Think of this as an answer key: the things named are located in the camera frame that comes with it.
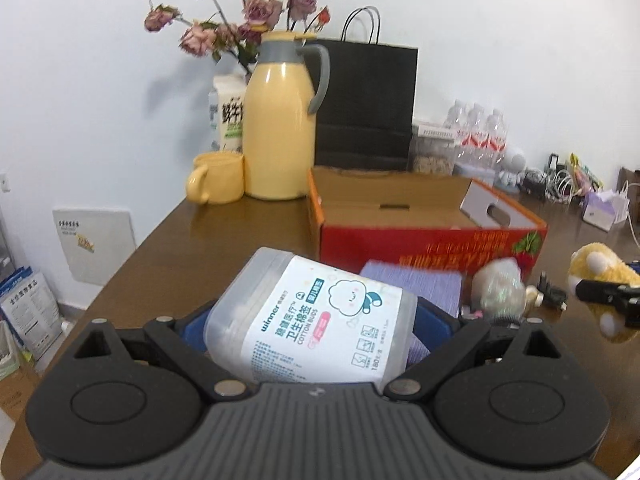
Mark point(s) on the clear cotton swab box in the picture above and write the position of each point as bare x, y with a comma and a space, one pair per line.
310, 320

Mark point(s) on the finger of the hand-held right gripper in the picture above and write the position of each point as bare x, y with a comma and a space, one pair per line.
635, 266
600, 291

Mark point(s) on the black paper bag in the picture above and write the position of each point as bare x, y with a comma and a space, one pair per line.
365, 100

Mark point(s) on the yellow plush toy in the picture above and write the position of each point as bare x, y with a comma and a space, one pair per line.
597, 270

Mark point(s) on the orange cardboard box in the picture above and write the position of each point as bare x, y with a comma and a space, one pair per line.
400, 245

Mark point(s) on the purple woven cloth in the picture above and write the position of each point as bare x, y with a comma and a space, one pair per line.
415, 285

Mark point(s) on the white robot speaker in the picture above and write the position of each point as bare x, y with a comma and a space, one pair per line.
515, 160

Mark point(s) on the white flat box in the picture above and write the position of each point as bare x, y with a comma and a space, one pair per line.
435, 129

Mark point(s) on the dried pink rose bouquet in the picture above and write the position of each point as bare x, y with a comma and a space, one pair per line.
257, 10

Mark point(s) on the white wall panel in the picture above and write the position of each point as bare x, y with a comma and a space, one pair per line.
95, 245

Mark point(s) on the blue white printed bag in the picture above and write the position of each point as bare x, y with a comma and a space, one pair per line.
30, 310

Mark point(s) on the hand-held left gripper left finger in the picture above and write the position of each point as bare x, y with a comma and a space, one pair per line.
192, 327

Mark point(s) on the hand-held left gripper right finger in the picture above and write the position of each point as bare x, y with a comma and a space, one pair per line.
437, 327

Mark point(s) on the small dark bottle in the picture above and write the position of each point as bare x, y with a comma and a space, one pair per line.
553, 161

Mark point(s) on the yellow thermos jug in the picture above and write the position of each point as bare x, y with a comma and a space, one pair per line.
277, 125

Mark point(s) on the white milk carton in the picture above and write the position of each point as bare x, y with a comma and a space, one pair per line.
227, 110

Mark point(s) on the clear water bottle red label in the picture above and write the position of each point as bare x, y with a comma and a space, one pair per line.
496, 135
456, 125
476, 130

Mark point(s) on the iridescent cellophane bag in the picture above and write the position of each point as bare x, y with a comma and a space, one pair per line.
500, 285

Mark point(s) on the yellow mug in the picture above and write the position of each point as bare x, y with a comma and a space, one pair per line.
220, 180

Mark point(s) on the purple tissue pack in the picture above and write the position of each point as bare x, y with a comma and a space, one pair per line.
602, 210

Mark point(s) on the colourful snack packets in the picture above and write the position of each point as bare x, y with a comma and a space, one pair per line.
585, 172

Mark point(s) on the clear seed container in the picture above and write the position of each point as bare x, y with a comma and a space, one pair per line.
432, 160

